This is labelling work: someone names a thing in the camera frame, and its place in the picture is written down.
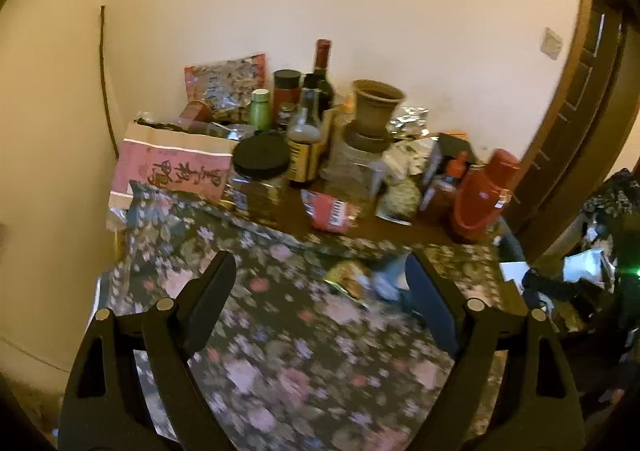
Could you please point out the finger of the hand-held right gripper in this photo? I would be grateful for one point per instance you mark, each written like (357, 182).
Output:
(555, 288)

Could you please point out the bag of green tea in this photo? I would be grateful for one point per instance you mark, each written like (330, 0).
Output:
(397, 198)

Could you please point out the green bottle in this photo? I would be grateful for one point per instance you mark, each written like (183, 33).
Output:
(260, 111)

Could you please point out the red-edged snack bag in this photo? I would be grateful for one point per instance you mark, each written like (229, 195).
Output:
(225, 81)

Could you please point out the clear glass jar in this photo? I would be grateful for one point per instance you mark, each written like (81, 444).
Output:
(350, 166)

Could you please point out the wall light switch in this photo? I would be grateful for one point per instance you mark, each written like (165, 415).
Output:
(551, 43)

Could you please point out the red snack packet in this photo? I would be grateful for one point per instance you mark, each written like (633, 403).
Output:
(330, 211)

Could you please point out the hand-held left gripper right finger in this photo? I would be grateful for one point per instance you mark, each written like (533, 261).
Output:
(425, 301)

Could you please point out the red jar with black lid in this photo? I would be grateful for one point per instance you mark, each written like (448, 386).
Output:
(286, 88)

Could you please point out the dark cardboard box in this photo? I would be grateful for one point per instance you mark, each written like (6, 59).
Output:
(450, 146)

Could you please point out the thin brown stick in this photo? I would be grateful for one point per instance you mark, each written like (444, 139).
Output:
(104, 81)

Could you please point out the wooden table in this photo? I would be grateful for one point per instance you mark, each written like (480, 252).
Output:
(295, 218)

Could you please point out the brown ceramic vase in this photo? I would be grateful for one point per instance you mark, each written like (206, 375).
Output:
(375, 111)

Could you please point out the brown door frame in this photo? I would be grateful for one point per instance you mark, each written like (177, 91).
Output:
(550, 156)

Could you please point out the red-capped sauce bottle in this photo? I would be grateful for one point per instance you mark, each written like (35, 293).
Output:
(442, 196)

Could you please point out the silver foil bags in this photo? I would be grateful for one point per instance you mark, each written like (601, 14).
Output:
(407, 151)

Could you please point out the floral tablecloth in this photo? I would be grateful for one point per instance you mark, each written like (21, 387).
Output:
(280, 371)

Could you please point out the brown wooden door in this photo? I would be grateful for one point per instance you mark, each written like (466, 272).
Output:
(575, 121)

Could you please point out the red thermos flask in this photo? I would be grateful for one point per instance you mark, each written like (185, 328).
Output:
(482, 201)

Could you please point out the red paper cup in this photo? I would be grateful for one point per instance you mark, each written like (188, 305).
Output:
(194, 113)

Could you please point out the black-lidded glass jar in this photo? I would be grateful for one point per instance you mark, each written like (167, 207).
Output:
(260, 171)

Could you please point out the dark wine bottle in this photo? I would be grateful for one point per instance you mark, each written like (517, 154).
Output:
(322, 76)

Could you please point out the white paper sheet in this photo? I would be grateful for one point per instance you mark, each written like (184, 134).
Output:
(511, 271)

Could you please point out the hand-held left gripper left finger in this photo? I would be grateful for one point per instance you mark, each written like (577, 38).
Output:
(215, 301)

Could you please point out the yellow-labelled glass bottle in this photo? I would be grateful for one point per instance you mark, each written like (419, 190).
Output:
(302, 151)

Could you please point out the yellow snack wrapper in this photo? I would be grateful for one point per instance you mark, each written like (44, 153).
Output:
(347, 278)

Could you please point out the blue plastic packet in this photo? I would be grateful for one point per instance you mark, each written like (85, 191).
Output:
(387, 278)

